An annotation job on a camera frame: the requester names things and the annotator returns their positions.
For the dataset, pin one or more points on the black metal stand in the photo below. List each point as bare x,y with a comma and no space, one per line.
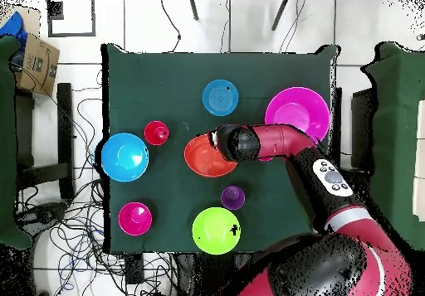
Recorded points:
362,127
64,127

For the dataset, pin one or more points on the blue bag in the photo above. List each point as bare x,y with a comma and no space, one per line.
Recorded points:
13,27

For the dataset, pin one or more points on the plain cardboard box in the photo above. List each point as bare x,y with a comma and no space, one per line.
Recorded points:
31,19

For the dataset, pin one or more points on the white box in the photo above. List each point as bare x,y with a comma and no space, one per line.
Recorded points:
420,143

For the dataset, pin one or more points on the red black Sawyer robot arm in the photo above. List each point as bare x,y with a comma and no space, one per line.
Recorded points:
315,193

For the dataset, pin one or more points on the grey chair leg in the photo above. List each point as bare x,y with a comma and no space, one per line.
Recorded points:
194,9
280,14

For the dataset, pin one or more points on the small red bowl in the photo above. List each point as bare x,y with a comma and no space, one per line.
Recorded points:
134,219

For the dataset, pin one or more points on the orange bowl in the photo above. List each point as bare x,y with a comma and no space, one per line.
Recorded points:
202,160

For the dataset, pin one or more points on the medium blue bowl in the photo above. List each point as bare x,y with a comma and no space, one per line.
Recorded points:
220,97

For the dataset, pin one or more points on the purple cup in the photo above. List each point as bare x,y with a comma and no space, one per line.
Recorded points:
232,197

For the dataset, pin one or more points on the large pink bowl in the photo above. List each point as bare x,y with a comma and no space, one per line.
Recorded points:
298,110

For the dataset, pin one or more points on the black pedestal foot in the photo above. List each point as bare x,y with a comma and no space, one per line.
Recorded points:
40,214

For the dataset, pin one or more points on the large blue bowl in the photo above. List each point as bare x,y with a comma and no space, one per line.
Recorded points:
125,157

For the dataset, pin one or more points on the green cloth covered table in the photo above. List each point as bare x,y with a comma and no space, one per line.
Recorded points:
6,143
395,127

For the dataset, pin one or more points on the printed cardboard box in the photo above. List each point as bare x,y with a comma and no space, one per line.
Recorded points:
36,64

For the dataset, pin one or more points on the dark green tablecloth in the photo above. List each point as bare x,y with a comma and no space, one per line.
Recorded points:
149,77

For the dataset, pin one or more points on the green bowl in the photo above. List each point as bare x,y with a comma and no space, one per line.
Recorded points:
214,233

